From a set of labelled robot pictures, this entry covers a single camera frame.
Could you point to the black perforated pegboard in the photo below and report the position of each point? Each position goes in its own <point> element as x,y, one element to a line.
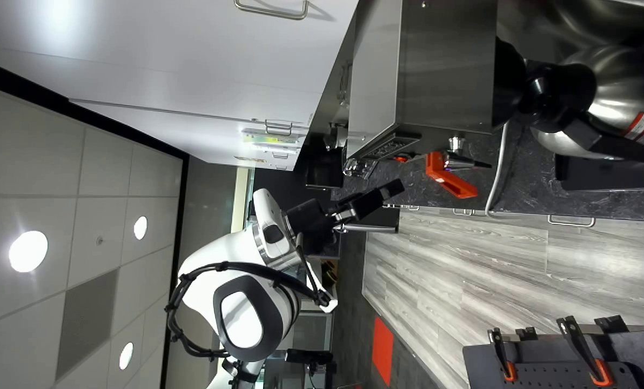
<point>561,375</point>

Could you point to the plain silver airpot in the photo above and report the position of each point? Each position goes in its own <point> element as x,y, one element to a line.
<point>611,17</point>

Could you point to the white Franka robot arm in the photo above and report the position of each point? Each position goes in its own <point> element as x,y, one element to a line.
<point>242,287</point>

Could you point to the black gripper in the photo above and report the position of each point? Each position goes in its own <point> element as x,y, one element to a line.
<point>311,222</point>

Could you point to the round ceiling light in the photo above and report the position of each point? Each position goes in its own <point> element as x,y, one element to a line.
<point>28,250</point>
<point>142,228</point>
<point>126,355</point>

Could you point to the silver airpot with red label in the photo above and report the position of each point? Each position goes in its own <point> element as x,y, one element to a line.
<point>617,93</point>

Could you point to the black airpot stand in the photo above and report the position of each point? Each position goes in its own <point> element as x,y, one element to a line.
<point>611,174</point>

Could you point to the red floor marking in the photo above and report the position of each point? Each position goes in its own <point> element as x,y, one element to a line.
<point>384,351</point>

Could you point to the white upper cabinets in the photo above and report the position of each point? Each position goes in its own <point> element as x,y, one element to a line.
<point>156,66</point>

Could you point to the orange plastic object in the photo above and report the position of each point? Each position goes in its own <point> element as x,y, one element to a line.
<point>447,176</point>

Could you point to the stainless steel coffee machine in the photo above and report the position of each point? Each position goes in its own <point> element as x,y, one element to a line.
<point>422,66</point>

